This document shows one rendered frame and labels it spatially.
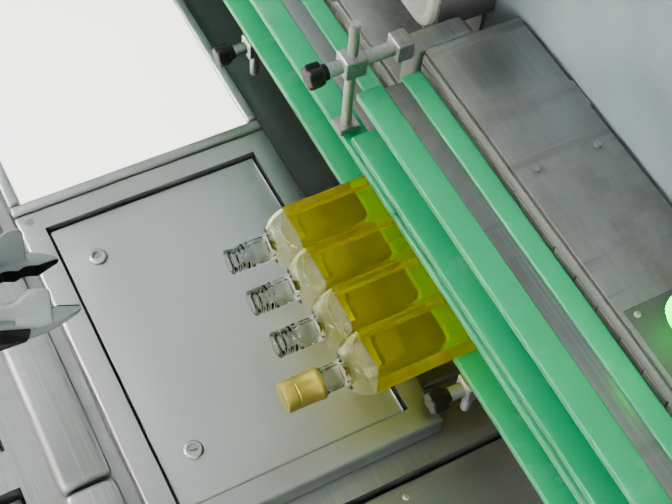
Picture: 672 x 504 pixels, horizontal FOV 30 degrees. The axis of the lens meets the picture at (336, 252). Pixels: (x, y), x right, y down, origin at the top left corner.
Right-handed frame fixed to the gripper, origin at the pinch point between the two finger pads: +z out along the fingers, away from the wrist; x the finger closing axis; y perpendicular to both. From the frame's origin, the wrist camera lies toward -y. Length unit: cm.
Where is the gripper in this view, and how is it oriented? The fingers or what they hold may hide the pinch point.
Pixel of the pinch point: (53, 291)
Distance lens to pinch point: 118.4
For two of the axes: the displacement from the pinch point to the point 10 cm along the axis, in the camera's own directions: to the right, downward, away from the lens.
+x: -4.6, -7.4, 4.9
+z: 8.2, -1.4, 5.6
